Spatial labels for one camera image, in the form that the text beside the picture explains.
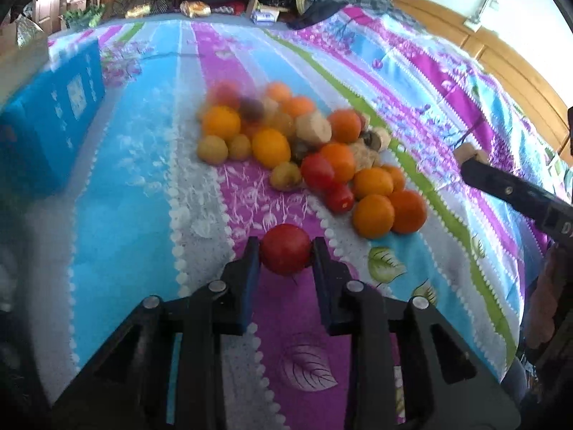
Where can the orange at pile front right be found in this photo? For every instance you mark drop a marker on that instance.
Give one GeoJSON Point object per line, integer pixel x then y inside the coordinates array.
{"type": "Point", "coordinates": [410, 211]}

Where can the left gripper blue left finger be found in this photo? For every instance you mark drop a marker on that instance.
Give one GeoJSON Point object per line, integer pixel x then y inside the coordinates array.
{"type": "Point", "coordinates": [241, 279]}

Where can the person's right hand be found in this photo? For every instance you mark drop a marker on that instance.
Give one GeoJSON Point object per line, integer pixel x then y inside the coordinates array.
{"type": "Point", "coordinates": [539, 318]}

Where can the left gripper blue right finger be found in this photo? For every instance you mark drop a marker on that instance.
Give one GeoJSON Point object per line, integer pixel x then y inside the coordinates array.
{"type": "Point", "coordinates": [330, 277]}

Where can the wooden headboard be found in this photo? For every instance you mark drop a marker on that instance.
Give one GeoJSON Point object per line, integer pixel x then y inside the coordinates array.
{"type": "Point", "coordinates": [539, 101]}

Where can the striped floral bed sheet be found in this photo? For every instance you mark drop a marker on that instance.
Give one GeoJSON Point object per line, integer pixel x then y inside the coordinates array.
{"type": "Point", "coordinates": [165, 189]}

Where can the orange at pile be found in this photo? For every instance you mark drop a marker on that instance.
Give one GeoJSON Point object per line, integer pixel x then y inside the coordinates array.
{"type": "Point", "coordinates": [410, 211]}
{"type": "Point", "coordinates": [373, 216]}

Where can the red tomato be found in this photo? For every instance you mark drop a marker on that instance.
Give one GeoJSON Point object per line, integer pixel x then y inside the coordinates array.
{"type": "Point", "coordinates": [285, 250]}

